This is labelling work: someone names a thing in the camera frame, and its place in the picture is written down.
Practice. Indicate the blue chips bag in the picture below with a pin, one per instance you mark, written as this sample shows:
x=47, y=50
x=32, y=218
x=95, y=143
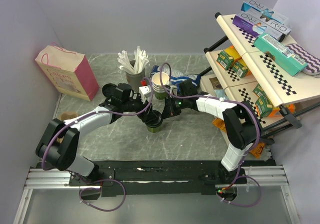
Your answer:
x=179, y=77

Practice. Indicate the cardboard cup carrier tray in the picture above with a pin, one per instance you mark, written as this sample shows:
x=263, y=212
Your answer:
x=67, y=115

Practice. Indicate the green paper cup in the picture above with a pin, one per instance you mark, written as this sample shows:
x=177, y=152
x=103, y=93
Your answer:
x=154, y=128

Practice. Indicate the stack of green paper cups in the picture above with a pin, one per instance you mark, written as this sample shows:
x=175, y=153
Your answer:
x=159, y=91

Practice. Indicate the blue toothpaste box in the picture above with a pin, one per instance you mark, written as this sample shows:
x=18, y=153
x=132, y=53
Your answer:
x=266, y=11

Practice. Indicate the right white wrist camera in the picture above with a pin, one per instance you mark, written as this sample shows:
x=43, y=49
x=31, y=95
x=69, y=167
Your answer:
x=172, y=89

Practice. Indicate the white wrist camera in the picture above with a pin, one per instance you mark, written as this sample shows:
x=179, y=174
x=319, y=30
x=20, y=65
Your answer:
x=145, y=91
x=172, y=89

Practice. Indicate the black plastic cup lid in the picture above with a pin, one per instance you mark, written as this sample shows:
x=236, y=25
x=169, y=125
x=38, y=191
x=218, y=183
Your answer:
x=154, y=119

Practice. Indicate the orange snack packet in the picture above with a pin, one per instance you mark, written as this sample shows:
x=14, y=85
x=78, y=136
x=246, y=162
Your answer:
x=220, y=124

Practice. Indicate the pink paper gift bag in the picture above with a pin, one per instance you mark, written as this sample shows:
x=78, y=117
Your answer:
x=69, y=71

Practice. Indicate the beige tiered shelf rack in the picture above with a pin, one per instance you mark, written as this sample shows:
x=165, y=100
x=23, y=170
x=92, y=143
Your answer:
x=282, y=89

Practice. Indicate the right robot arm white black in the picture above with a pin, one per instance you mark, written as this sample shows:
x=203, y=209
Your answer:
x=242, y=127

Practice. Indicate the purple toothpaste box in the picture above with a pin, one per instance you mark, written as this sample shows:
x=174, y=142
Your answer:
x=254, y=25

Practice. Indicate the stack of black lids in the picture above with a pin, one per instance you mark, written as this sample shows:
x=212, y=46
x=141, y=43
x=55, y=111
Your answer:
x=108, y=89

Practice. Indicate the aluminium rail frame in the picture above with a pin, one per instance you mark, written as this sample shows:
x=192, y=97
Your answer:
x=55, y=179

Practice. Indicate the green yellow box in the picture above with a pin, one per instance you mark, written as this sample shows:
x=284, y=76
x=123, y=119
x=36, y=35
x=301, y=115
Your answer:
x=241, y=68
x=227, y=57

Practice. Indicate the teal box with barcode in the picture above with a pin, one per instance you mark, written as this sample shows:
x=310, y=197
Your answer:
x=280, y=54

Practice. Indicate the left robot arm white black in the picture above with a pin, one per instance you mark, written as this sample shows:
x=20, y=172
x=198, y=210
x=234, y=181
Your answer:
x=58, y=146

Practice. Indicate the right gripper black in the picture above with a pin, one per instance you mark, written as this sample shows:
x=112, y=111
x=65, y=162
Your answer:
x=169, y=110

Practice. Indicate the green yellow box upper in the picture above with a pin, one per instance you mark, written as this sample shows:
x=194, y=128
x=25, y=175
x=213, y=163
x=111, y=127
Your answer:
x=227, y=57

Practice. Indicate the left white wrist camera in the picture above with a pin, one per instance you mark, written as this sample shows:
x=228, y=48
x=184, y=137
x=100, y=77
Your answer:
x=145, y=91

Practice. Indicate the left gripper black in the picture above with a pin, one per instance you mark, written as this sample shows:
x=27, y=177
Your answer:
x=143, y=115

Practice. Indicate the purple wavy striped pouch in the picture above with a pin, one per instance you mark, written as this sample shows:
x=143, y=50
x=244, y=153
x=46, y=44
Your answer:
x=313, y=66

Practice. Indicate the green box lower shelf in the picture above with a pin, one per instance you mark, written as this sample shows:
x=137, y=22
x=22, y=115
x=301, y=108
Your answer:
x=263, y=104

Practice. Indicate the orange chips bag lower shelf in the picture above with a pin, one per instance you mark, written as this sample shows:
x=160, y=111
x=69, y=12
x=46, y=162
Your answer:
x=276, y=110

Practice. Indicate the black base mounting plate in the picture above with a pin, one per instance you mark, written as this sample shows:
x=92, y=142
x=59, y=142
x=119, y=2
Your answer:
x=116, y=177

